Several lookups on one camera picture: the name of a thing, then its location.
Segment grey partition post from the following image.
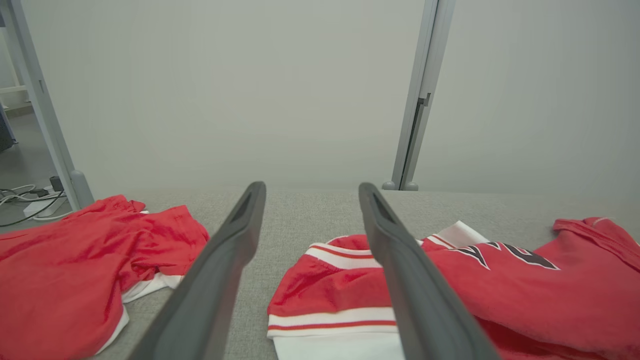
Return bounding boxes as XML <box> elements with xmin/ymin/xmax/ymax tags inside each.
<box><xmin>382</xmin><ymin>0</ymin><xmax>457</xmax><ymax>192</ymax></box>
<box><xmin>0</xmin><ymin>0</ymin><xmax>95</xmax><ymax>211</ymax></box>

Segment white floor cable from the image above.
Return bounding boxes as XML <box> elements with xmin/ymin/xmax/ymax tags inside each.
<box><xmin>0</xmin><ymin>184</ymin><xmax>37</xmax><ymax>207</ymax></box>

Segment red jersey with black number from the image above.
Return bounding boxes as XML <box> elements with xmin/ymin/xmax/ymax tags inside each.
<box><xmin>266</xmin><ymin>216</ymin><xmax>640</xmax><ymax>360</ymax></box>

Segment red shorts with white stripe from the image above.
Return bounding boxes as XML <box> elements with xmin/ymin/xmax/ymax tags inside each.
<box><xmin>0</xmin><ymin>195</ymin><xmax>211</xmax><ymax>360</ymax></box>

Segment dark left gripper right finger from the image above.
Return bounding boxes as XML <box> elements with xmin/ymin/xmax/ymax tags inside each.
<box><xmin>358</xmin><ymin>182</ymin><xmax>501</xmax><ymax>360</ymax></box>

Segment white power strip with cables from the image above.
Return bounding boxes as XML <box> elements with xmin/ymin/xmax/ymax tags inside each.
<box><xmin>0</xmin><ymin>176</ymin><xmax>67</xmax><ymax>229</ymax></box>

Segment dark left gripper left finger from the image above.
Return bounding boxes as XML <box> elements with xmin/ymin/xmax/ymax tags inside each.
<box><xmin>127</xmin><ymin>181</ymin><xmax>267</xmax><ymax>360</ymax></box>

